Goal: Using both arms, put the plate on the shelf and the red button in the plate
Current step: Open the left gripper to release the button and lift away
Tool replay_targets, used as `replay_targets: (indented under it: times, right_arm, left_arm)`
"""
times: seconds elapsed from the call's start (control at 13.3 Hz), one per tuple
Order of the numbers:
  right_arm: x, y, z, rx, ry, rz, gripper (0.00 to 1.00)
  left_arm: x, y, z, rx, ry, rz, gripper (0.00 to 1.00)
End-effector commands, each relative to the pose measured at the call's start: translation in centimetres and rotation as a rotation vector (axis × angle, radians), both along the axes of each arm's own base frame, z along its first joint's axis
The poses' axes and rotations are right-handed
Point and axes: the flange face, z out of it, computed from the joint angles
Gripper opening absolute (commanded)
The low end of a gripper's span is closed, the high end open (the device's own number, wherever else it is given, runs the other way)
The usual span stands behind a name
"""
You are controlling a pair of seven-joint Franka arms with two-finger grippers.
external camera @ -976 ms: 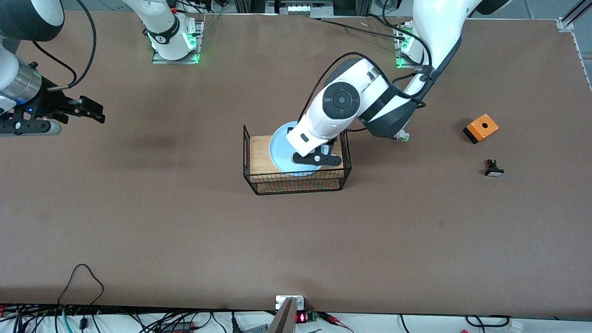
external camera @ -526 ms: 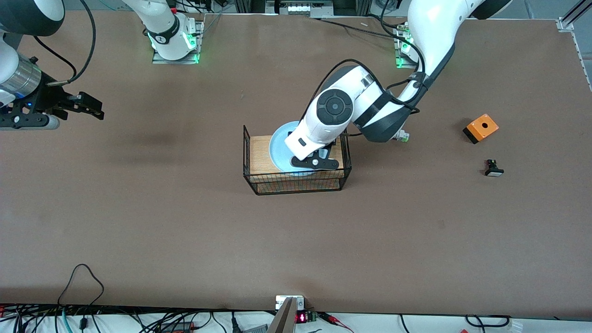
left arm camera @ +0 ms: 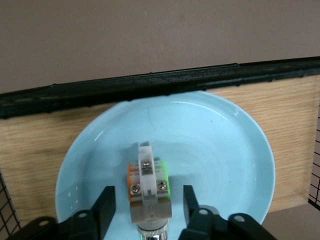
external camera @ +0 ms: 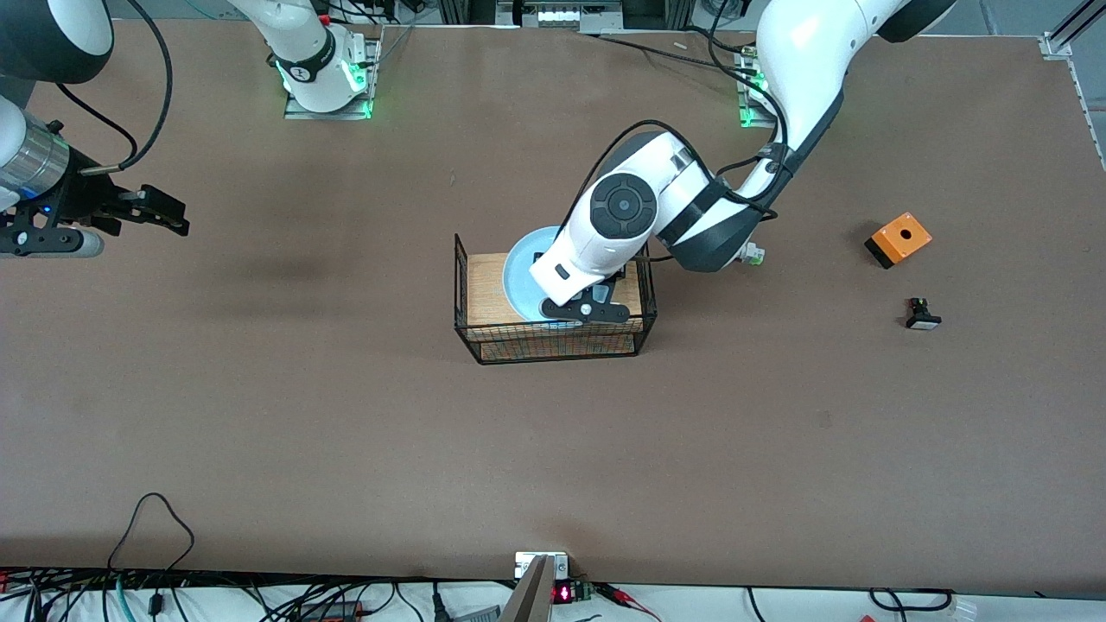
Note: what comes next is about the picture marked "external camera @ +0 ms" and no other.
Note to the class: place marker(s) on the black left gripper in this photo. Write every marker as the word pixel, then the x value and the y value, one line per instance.
pixel 617 275

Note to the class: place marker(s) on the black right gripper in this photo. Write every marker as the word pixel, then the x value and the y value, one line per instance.
pixel 84 200

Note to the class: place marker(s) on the light blue round plate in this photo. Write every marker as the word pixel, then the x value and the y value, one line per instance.
pixel 518 276

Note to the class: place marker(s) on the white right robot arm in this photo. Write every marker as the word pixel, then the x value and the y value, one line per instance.
pixel 302 52

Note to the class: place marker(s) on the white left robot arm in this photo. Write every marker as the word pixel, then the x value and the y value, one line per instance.
pixel 622 207

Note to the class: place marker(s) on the black green push button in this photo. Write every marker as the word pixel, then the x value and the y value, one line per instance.
pixel 923 318

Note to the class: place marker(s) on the white power strip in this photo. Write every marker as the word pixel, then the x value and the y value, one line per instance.
pixel 566 13

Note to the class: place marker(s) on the red LED display module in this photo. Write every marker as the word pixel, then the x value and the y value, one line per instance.
pixel 563 593

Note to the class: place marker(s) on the red clip test lead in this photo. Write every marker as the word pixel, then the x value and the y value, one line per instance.
pixel 626 598

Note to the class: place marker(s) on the black upright plug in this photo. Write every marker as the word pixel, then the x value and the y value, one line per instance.
pixel 440 605

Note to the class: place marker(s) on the black power adapter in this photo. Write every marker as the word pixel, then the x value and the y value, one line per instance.
pixel 333 611

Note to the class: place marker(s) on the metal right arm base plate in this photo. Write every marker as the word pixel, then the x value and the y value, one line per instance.
pixel 298 111

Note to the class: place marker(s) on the green push button switch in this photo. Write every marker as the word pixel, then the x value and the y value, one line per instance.
pixel 754 256

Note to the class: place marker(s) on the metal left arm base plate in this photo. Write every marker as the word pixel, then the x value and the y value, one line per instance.
pixel 747 95

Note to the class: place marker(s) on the small metal bracket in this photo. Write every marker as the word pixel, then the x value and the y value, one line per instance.
pixel 527 563

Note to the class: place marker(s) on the grey camera pole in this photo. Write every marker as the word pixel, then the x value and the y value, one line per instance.
pixel 531 596

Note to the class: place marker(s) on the orange button enclosure box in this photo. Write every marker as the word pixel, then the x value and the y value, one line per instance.
pixel 900 237

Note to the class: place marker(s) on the aluminium frame profile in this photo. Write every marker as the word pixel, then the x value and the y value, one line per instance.
pixel 1067 34

